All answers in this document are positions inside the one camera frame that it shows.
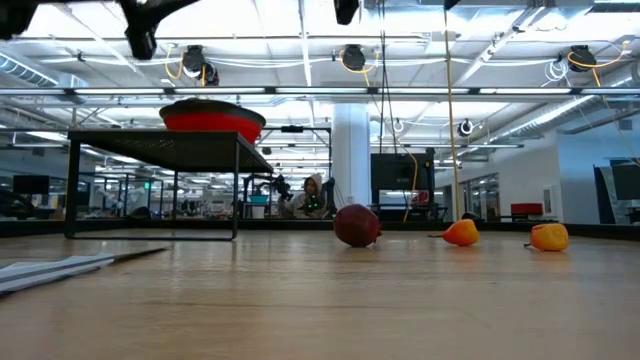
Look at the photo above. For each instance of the person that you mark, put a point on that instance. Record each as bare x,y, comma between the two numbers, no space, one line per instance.
310,187

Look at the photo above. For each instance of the wooden table with black edge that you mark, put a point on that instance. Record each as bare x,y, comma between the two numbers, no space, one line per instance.
30,227

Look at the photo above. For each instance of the dark desk monitor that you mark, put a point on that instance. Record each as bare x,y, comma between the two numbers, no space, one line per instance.
30,184

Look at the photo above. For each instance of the white square pillar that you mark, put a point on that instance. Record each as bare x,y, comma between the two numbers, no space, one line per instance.
350,145

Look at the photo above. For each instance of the small orange pepper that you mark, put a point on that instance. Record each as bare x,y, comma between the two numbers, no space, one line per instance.
550,237
462,233

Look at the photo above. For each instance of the teal bowl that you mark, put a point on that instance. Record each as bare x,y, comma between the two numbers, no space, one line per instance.
258,199

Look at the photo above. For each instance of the red box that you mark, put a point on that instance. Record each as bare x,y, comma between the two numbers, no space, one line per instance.
526,209

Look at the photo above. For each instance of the dark red plum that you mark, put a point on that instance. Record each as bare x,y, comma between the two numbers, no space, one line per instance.
356,226

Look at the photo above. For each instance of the background black station frame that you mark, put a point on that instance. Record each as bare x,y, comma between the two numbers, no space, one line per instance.
292,128

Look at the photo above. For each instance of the black monitor cart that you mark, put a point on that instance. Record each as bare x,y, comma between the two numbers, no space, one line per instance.
395,172

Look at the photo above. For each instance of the silver ventilation duct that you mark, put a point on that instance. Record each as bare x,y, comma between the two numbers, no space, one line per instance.
30,72

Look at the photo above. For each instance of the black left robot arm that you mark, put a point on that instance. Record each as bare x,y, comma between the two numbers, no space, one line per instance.
15,15

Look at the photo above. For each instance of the black perforated metal shelf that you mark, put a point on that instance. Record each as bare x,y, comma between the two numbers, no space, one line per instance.
165,147

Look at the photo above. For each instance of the dark wall screen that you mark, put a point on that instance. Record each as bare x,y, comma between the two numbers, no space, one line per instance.
625,182

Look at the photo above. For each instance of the background black robot arm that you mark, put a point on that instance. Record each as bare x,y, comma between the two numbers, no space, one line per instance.
280,187

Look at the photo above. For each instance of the red collapsible colander grey rim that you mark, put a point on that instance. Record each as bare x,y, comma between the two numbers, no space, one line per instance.
210,122

